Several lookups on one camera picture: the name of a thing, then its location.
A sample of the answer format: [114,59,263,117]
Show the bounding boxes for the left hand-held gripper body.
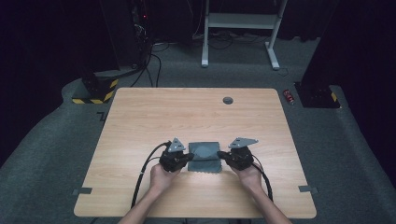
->
[159,136,188,174]

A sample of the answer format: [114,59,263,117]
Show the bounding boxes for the person's left hand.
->
[149,162,182,196]

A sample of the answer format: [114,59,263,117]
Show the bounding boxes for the black yellow striped base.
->
[71,69,120,105]

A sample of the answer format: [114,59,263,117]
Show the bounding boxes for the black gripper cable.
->
[130,141,173,209]
[250,153,275,203]

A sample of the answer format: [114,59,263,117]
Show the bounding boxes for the white metal stand frame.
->
[201,0,290,71]

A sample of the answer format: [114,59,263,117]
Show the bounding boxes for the grey cloth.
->
[187,141,223,174]

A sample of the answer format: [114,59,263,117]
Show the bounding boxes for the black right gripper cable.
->
[250,153,275,203]

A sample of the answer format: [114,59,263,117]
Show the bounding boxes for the black floor cables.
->
[129,43,163,89]

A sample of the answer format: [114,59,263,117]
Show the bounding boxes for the dark equipment rack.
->
[99,0,154,72]

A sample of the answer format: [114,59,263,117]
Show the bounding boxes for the black stand base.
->
[293,81,341,109]

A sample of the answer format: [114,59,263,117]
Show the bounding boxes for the red can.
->
[282,89,296,106]

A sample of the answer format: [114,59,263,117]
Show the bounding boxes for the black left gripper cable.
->
[130,141,173,209]

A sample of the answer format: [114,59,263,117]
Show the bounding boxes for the person's right hand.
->
[236,164,263,194]

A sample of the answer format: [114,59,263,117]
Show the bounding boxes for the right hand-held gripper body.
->
[227,136,260,172]

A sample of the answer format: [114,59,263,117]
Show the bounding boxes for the grey tape strip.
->
[298,185,319,194]
[72,187,93,196]

